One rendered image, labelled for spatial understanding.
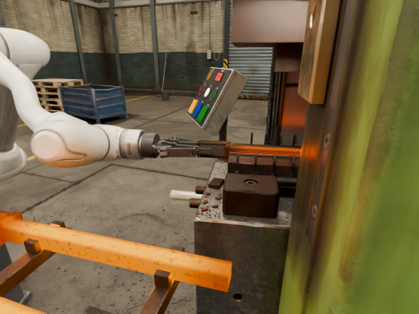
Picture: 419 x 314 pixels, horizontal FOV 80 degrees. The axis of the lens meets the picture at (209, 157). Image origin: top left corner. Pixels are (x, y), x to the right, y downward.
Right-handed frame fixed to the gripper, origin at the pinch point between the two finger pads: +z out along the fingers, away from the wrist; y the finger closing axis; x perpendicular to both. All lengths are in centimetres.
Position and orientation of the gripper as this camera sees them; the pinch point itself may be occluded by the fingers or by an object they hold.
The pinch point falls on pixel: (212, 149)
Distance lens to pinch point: 71.6
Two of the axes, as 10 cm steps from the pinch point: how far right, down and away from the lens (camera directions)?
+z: 9.9, 0.6, -1.4
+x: 0.1, -9.3, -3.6
